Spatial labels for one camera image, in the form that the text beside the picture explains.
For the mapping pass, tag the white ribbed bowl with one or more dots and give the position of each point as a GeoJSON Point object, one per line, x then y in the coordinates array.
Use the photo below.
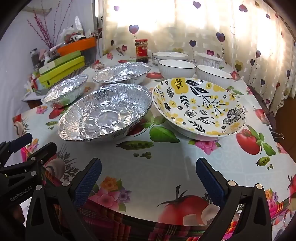
{"type": "Point", "coordinates": [214, 73]}
{"type": "Point", "coordinates": [175, 67]}

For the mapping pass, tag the white side shelf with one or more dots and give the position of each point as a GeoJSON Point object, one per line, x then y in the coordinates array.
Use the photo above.
{"type": "Point", "coordinates": [31, 96]}

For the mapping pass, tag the green flat box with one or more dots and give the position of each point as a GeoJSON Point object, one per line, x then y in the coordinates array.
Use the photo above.
{"type": "Point", "coordinates": [62, 63]}
{"type": "Point", "coordinates": [62, 75]}

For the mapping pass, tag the yellow floral ceramic bowl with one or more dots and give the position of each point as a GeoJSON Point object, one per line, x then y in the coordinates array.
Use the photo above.
{"type": "Point", "coordinates": [198, 109]}

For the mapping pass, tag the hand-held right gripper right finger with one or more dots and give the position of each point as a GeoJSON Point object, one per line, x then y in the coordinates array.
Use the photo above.
{"type": "Point", "coordinates": [208, 183]}

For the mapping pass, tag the white plate with dark rim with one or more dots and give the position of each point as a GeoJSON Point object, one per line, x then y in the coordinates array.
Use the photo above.
{"type": "Point", "coordinates": [170, 55]}
{"type": "Point", "coordinates": [155, 60]}

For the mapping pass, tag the sauce jar with red label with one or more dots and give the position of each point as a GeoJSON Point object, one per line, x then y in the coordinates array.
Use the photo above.
{"type": "Point", "coordinates": [141, 49]}

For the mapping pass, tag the wooden cabinet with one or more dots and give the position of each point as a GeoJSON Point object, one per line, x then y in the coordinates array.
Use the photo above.
{"type": "Point", "coordinates": [286, 122]}

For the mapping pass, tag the heart print curtain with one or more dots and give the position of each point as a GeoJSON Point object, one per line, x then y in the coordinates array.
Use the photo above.
{"type": "Point", "coordinates": [242, 46]}

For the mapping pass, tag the black binder clip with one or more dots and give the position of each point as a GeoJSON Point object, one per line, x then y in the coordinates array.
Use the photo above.
{"type": "Point", "coordinates": [278, 135]}

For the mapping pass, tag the pink branch decoration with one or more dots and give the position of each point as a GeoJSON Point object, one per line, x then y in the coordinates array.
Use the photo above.
{"type": "Point", "coordinates": [46, 27]}

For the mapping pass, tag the crumpled white paper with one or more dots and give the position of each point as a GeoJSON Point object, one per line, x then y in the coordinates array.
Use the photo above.
{"type": "Point", "coordinates": [70, 29]}

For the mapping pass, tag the aluminium foil plate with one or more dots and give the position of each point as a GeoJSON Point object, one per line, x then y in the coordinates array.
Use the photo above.
{"type": "Point", "coordinates": [122, 73]}
{"type": "Point", "coordinates": [104, 113]}
{"type": "Point", "coordinates": [66, 89]}
{"type": "Point", "coordinates": [60, 132]}

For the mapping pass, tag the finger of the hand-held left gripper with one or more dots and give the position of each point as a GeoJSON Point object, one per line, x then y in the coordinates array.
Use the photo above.
{"type": "Point", "coordinates": [22, 141]}
{"type": "Point", "coordinates": [39, 155]}

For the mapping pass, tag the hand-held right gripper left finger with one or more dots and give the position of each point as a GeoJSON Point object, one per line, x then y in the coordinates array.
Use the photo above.
{"type": "Point", "coordinates": [90, 179]}

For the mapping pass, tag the brown striped chair back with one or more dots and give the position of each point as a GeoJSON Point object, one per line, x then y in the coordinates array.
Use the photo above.
{"type": "Point", "coordinates": [262, 103]}

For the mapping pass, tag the orange tray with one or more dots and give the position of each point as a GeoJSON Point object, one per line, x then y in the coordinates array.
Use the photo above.
{"type": "Point", "coordinates": [76, 45]}

